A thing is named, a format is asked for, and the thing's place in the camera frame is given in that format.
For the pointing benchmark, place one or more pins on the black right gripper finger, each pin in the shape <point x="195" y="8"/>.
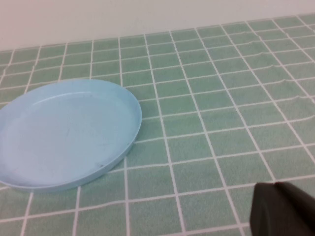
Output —
<point x="283" y="211"/>

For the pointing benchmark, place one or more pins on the light blue round plate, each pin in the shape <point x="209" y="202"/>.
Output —
<point x="66" y="137"/>

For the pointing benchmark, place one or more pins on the green checked tablecloth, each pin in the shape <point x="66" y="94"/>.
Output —
<point x="197" y="123"/>

